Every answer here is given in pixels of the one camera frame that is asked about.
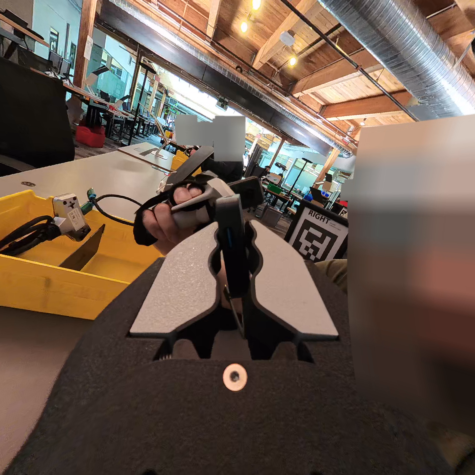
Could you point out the black square adapter hub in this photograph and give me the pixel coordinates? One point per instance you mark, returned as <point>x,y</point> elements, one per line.
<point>235,267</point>

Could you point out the white ceiling sensor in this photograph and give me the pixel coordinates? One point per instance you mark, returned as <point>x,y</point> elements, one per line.
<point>287,38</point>

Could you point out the round ceiling lamp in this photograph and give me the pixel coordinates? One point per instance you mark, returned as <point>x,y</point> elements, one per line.
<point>292,60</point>
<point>244,26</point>
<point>256,3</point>

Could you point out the person's right hand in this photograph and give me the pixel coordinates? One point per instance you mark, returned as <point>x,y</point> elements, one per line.
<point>163,230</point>

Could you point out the yellow plastic bin with divider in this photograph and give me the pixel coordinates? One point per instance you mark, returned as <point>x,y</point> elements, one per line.
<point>55,293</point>

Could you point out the large silver air duct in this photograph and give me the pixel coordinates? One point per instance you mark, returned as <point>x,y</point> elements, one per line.
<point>400,48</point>

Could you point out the black bin divider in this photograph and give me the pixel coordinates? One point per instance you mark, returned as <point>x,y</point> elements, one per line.
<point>83,252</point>

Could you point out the red plastic bin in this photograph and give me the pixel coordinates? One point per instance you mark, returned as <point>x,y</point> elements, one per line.
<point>91,137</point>

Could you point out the wooden support post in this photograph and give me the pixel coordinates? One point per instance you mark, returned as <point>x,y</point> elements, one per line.
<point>83,44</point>

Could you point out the white adapter box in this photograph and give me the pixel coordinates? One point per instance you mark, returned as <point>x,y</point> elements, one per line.
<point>70,215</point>

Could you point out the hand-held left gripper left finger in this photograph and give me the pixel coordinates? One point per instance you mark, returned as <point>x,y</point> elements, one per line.
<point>178,289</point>

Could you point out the wooden board with metal stand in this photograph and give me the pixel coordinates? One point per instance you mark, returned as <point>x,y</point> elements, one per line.
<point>137,150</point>

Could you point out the black chair back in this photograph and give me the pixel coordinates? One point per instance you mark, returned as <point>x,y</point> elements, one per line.
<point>33,118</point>

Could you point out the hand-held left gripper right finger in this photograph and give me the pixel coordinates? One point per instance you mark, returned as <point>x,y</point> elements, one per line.
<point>285,293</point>

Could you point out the grey storage crate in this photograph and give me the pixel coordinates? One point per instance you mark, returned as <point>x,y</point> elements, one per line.
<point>271,217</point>

